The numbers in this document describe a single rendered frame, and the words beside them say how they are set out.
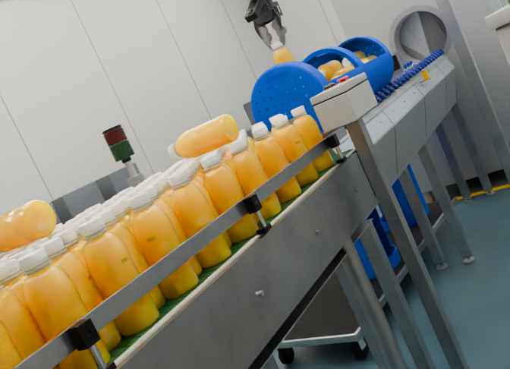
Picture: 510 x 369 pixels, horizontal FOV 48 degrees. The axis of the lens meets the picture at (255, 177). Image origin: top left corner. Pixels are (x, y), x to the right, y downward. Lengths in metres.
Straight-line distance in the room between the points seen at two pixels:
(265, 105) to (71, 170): 3.54
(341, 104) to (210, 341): 0.76
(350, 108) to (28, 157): 3.96
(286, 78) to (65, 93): 3.83
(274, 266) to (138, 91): 5.02
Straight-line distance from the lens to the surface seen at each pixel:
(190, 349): 0.96
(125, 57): 6.18
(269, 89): 1.97
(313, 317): 2.75
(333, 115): 1.52
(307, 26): 7.80
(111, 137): 1.78
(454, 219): 2.98
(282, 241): 1.23
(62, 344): 0.83
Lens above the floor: 1.15
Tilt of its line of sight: 7 degrees down
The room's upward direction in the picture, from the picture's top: 25 degrees counter-clockwise
